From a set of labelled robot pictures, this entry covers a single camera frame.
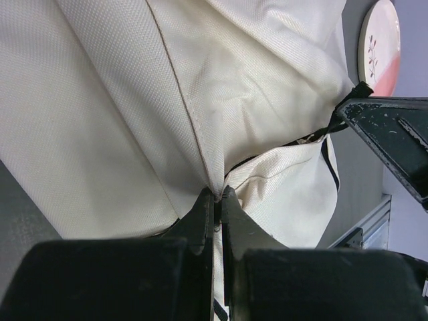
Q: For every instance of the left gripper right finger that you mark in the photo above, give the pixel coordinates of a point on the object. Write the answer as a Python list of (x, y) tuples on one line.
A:
[(265, 280)]

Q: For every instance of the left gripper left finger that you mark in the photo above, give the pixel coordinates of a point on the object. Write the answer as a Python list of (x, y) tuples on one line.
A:
[(164, 277)]

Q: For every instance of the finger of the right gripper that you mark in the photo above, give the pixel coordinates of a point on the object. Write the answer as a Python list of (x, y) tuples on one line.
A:
[(396, 131)]

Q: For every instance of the cream canvas backpack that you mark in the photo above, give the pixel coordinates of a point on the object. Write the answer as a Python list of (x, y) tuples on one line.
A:
[(116, 114)]

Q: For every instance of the pink cream plate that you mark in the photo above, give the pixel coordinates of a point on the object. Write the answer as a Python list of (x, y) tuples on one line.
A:
[(379, 49)]

